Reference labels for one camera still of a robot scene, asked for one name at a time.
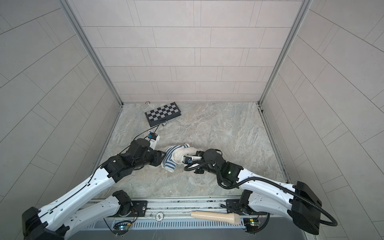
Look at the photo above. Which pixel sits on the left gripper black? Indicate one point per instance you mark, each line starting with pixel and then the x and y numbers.
pixel 158 159

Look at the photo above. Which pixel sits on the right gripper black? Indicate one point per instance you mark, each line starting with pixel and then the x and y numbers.
pixel 201 154

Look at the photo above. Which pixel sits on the blue white striped sweater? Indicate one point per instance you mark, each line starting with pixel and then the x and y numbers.
pixel 169 162

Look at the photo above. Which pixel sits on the white teddy bear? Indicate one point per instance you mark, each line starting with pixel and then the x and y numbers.
pixel 178 154

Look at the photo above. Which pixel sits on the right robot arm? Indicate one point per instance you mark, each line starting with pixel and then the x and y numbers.
pixel 261 195

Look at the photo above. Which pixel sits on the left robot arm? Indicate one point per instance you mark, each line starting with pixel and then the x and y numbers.
pixel 65 216

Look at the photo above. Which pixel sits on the black white chessboard box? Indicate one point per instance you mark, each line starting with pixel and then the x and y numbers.
pixel 162 114

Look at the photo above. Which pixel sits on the right circuit board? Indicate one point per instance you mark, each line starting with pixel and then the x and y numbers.
pixel 251 225

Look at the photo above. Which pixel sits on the circuit board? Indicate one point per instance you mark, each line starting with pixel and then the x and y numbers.
pixel 121 228
pixel 251 225

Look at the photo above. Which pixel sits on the left circuit board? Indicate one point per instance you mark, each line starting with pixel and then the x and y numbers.
pixel 121 228

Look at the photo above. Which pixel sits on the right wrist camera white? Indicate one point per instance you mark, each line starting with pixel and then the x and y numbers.
pixel 191 159

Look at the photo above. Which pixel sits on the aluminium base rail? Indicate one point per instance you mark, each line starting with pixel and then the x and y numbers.
pixel 179 208

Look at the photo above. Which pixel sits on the beige wooden handle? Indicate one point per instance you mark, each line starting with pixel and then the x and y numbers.
pixel 230 218

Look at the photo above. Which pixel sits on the poker chip on rail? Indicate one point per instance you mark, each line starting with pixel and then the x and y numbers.
pixel 159 216

